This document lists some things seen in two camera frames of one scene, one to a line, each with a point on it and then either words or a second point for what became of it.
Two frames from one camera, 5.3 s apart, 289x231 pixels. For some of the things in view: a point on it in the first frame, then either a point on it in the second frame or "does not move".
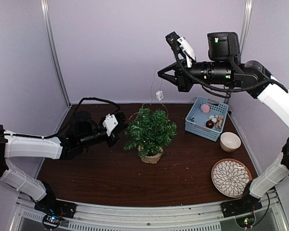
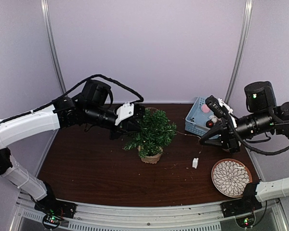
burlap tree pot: (152, 159) does not move
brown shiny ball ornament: (209, 123) does not move
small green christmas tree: (149, 132) does not move
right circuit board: (245, 222) does not move
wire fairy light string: (151, 92) → (185, 134)
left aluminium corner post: (45, 12) does not move
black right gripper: (180, 79) → (221, 129)
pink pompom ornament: (205, 108) does not move
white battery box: (159, 95) → (195, 162)
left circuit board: (51, 221) does not move
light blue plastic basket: (195, 121) does not move
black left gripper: (114, 136) → (125, 127)
